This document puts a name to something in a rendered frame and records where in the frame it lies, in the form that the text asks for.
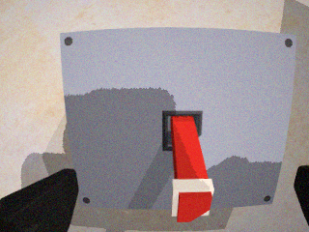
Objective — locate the red peg with white band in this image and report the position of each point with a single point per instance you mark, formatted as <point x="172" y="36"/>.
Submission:
<point x="191" y="193"/>

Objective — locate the grey metal panel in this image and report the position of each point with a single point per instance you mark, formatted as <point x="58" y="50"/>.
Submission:
<point x="122" y="85"/>

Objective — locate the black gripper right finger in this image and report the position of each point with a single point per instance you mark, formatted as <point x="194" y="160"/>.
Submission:
<point x="301" y="185"/>

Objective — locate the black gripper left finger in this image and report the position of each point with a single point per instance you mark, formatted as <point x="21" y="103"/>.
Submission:
<point x="45" y="206"/>

